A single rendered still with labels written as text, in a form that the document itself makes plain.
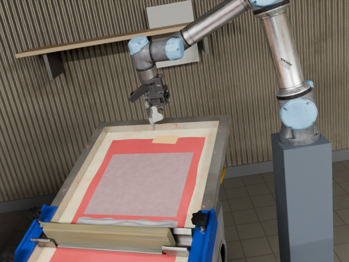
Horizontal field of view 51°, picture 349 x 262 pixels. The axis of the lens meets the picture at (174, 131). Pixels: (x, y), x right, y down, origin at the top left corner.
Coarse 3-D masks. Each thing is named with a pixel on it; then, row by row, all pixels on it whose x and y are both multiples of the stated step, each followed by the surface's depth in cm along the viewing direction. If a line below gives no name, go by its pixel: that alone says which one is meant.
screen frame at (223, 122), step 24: (144, 120) 157; (168, 120) 153; (192, 120) 149; (216, 120) 145; (96, 144) 154; (216, 144) 134; (72, 168) 144; (216, 168) 124; (72, 192) 137; (216, 192) 118
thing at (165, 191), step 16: (160, 144) 148; (176, 144) 145; (192, 144) 143; (160, 160) 140; (176, 160) 138; (192, 160) 136; (144, 176) 135; (160, 176) 133; (176, 176) 131; (192, 176) 129; (144, 192) 129; (160, 192) 127; (176, 192) 125; (192, 192) 123; (144, 208) 123; (160, 208) 121; (176, 208) 120; (112, 256) 111; (128, 256) 110; (144, 256) 109; (160, 256) 107
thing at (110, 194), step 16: (112, 144) 156; (128, 144) 153; (144, 144) 150; (112, 160) 147; (128, 160) 145; (144, 160) 142; (96, 176) 142; (112, 176) 140; (128, 176) 137; (96, 192) 135; (112, 192) 133; (128, 192) 131; (80, 208) 130; (96, 208) 128; (112, 208) 127; (128, 208) 125; (64, 256) 116; (80, 256) 114; (96, 256) 113
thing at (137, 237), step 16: (48, 224) 113; (64, 224) 112; (80, 224) 110; (64, 240) 113; (80, 240) 111; (96, 240) 109; (112, 240) 107; (128, 240) 105; (144, 240) 103; (160, 240) 101
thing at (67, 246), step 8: (72, 248) 113; (80, 248) 112; (88, 248) 111; (96, 248) 110; (104, 248) 109; (112, 248) 109; (120, 248) 108; (128, 248) 107; (136, 248) 106; (144, 248) 106
